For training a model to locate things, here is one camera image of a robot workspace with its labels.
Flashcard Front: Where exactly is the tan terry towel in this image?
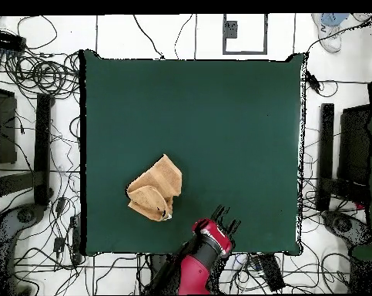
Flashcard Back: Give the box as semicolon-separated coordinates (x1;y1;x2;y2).
125;153;183;222

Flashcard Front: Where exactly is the black power strip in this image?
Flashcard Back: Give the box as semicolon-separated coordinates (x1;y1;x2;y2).
256;253;286;292
0;29;27;52

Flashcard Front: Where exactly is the grey office chair base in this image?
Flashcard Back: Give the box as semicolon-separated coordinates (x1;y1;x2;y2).
322;210;372;247
0;204;46;295

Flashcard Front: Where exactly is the dark green table cloth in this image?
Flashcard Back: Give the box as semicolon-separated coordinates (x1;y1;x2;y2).
79;49;307;257

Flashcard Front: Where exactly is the black box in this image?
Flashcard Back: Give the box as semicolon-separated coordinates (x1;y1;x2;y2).
337;105;371;186
0;87;18;165

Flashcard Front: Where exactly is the person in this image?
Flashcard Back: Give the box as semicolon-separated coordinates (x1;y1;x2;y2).
310;12;351;54

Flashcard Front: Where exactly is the black stand frame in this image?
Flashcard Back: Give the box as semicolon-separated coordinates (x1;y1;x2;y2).
315;103;371;212
0;92;54;207

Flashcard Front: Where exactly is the black cable with plug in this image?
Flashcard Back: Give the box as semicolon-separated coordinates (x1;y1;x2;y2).
132;14;166;60

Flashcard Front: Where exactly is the grey floor hatch frame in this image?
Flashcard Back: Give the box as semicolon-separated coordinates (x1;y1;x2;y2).
222;13;269;56

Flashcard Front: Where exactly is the tangle of black cables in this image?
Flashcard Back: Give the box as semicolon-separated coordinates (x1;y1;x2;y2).
0;49;82;99

